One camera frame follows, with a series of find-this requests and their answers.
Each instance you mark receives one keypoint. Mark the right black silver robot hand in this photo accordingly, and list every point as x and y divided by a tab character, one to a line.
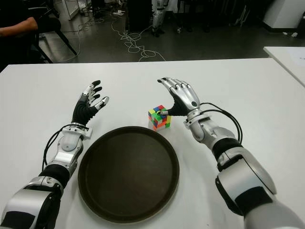
186	97

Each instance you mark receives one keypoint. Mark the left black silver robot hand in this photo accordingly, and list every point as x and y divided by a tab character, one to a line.
82	109

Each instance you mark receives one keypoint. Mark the multicoloured Rubik's cube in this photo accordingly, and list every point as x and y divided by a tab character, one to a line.
157	121

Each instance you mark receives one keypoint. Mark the right silver black robot arm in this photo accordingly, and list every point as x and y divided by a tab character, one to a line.
247	171

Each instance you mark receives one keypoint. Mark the left silver black robot arm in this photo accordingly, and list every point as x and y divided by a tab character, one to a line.
66	143

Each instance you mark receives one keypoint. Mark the bystander bare forearm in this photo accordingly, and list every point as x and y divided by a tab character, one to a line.
21	27

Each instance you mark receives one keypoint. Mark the dark brown round plate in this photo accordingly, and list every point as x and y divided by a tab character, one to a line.
128	174

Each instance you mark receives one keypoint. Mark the small silver floor object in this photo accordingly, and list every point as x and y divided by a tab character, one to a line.
179	30

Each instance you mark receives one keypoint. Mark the white humanoid robot legs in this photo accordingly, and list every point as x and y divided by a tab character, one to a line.
157	16

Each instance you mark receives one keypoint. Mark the black chair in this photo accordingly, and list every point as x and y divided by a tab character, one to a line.
51	23

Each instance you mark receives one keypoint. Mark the black cabinet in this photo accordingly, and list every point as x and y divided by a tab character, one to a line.
140	14

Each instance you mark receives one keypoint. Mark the grey folded stand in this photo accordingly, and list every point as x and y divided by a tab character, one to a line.
241	16

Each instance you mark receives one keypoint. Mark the white cabinet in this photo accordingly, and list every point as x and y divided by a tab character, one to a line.
71	7

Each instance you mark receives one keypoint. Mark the white power strip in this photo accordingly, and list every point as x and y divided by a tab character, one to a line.
118	13

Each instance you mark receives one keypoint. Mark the white side table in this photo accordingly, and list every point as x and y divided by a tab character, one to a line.
288	59

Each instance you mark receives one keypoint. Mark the seated person black clothing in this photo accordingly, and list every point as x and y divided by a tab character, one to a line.
12	9

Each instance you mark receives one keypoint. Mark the small white floor object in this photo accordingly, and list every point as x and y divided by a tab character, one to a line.
294	34

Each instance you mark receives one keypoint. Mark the white machine base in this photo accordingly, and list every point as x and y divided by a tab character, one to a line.
283	14

